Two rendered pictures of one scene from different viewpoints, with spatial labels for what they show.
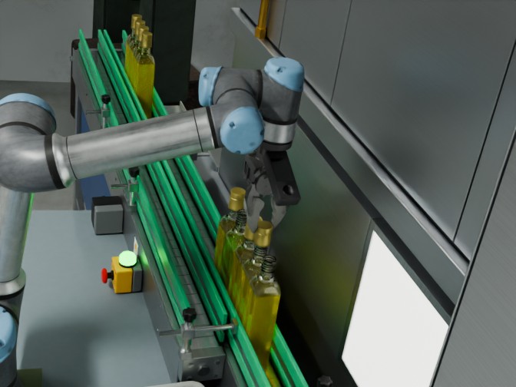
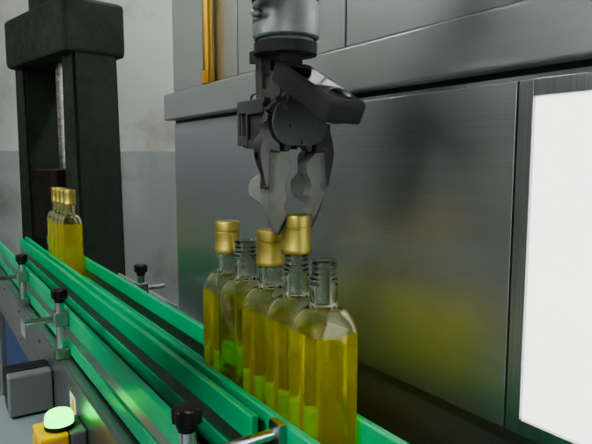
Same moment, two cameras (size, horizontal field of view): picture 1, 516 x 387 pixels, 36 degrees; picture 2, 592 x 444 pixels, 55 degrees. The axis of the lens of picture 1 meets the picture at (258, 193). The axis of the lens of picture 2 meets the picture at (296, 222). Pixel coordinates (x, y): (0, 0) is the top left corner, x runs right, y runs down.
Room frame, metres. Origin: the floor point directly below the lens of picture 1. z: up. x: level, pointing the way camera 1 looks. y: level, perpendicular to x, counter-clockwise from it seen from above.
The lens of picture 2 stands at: (0.75, 0.09, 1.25)
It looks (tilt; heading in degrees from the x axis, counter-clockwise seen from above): 6 degrees down; 350
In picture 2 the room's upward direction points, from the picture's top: straight up
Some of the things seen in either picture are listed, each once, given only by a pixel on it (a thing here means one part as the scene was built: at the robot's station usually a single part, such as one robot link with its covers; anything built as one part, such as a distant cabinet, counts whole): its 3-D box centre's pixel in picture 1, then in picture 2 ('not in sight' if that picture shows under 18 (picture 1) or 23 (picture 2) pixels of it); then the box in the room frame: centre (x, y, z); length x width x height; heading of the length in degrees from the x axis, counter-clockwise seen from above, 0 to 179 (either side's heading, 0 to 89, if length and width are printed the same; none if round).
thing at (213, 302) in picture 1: (143, 142); (75, 295); (2.16, 0.37, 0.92); 1.75 x 0.01 x 0.08; 23
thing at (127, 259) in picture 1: (127, 258); (59, 418); (1.67, 0.31, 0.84); 0.04 x 0.04 x 0.03
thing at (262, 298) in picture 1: (259, 318); (322, 400); (1.33, -0.04, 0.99); 0.06 x 0.06 x 0.21; 23
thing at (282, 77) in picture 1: (280, 90); not in sight; (1.40, -0.01, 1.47); 0.09 x 0.08 x 0.11; 104
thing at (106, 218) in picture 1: (107, 215); (28, 388); (1.92, 0.42, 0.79); 0.08 x 0.08 x 0.08; 23
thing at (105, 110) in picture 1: (97, 115); (12, 281); (2.25, 0.54, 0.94); 0.07 x 0.04 x 0.13; 113
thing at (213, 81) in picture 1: (230, 92); not in sight; (1.36, 0.08, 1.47); 0.11 x 0.11 x 0.08; 14
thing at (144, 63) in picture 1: (144, 74); (70, 239); (2.46, 0.43, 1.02); 0.06 x 0.06 x 0.28; 23
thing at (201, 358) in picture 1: (201, 365); not in sight; (1.31, 0.06, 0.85); 0.09 x 0.04 x 0.07; 113
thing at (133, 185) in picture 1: (124, 190); (47, 326); (1.83, 0.36, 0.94); 0.07 x 0.04 x 0.13; 113
